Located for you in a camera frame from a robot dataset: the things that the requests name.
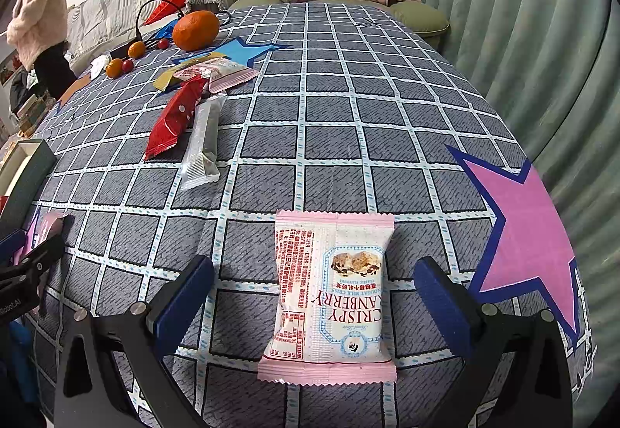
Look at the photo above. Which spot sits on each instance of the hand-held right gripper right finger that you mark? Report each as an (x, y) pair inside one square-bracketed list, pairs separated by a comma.
[(443, 312)]

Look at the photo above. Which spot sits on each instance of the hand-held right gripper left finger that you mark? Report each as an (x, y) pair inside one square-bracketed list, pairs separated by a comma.
[(181, 307)]

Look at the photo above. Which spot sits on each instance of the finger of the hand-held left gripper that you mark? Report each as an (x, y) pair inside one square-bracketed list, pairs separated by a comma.
[(41, 258), (12, 244)]

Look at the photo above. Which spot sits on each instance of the grey box white inside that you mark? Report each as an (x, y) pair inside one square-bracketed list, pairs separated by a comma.
[(34, 161)]

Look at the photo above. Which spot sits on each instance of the white snack packet pink edges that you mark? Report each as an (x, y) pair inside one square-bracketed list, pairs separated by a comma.
[(329, 292)]

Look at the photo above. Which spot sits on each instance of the clear snack bar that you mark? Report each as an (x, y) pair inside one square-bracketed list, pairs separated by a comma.
[(203, 147)]

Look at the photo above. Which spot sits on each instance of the red snack packet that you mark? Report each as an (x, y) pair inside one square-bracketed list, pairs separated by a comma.
[(174, 118)]

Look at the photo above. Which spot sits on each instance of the yellow silver print snack packet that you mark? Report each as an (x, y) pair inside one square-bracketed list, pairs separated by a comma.
[(164, 79)]

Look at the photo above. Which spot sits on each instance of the person's left hand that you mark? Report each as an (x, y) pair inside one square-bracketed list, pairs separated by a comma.
[(23, 355)]

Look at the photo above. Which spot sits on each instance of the dark cloth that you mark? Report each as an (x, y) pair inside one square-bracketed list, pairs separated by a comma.
[(22, 91)]

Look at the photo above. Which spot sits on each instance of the grey checked star tablecloth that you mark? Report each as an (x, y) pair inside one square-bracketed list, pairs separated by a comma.
[(339, 142)]

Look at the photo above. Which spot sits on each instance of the white tissue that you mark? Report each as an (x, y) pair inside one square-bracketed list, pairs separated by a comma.
[(99, 65)]

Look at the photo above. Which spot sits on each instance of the small orange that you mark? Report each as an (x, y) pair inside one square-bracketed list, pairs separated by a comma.
[(114, 68), (136, 49)]

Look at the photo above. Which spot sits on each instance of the cherry tomato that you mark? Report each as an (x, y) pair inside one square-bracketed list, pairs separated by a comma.
[(128, 65), (163, 43)]

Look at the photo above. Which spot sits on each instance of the black box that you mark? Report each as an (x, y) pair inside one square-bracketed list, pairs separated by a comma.
[(123, 49)]

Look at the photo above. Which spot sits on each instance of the blue plastic bag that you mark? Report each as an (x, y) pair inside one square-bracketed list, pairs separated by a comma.
[(167, 28)]

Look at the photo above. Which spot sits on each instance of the grey striped sofa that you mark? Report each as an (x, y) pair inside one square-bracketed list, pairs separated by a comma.
[(116, 2)]

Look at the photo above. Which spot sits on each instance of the large orange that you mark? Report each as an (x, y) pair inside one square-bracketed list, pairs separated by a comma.
[(195, 30)]

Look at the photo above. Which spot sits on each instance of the pale green curtain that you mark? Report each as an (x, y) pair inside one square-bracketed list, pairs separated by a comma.
[(533, 21)]

